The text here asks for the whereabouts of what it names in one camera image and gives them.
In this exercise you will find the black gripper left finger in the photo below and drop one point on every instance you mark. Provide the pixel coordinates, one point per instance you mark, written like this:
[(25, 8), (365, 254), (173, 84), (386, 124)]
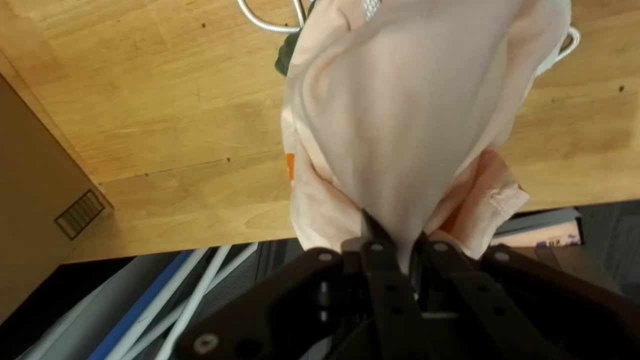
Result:
[(386, 300)]

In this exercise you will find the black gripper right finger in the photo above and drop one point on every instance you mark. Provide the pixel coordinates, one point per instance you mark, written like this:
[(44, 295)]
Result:
[(481, 306)]

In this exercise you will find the light pink cloth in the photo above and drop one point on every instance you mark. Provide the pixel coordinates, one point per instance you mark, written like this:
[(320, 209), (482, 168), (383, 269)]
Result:
[(400, 101)]

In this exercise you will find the orange plush ball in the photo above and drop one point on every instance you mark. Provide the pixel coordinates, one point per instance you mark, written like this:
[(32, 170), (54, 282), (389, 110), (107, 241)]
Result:
[(290, 166)]

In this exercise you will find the white tube rods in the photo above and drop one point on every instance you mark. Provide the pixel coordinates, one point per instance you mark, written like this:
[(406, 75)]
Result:
[(193, 300)]

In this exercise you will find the blue strip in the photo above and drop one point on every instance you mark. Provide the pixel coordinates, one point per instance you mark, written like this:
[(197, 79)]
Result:
[(132, 320)]

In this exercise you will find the cardboard box white label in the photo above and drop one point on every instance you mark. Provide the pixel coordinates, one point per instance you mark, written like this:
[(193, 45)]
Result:
[(32, 200)]

